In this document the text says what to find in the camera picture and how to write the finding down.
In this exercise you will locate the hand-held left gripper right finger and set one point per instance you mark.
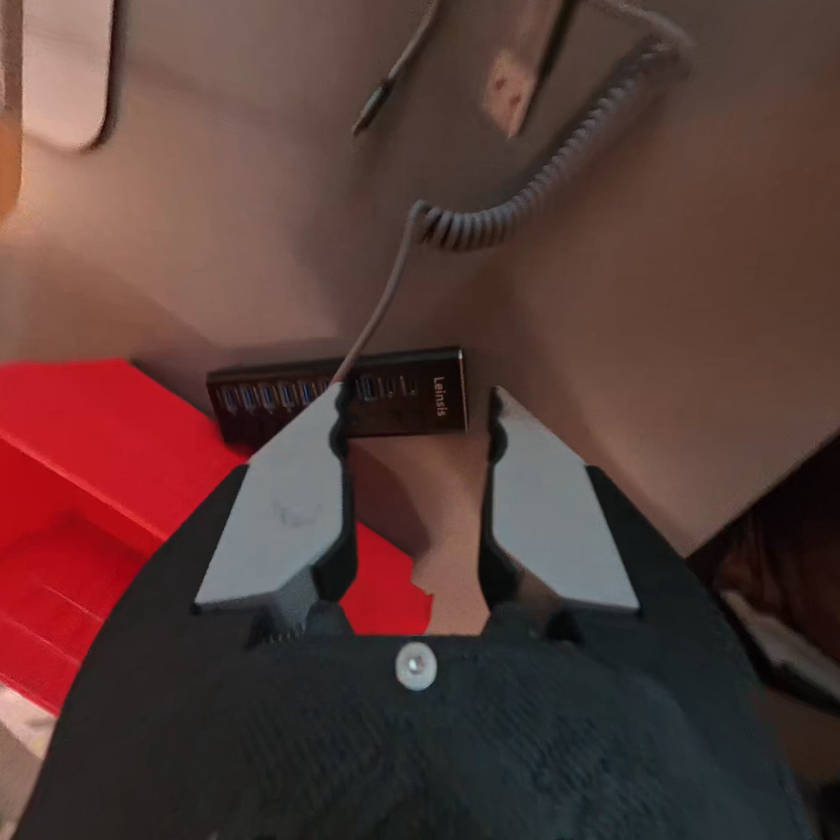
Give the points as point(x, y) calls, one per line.
point(551, 512)

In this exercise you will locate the red box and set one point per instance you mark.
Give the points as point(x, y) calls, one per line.
point(79, 472)

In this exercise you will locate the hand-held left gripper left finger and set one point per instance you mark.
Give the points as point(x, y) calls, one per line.
point(289, 499)

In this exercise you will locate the black usb hub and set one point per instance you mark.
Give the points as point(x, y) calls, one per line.
point(380, 420)

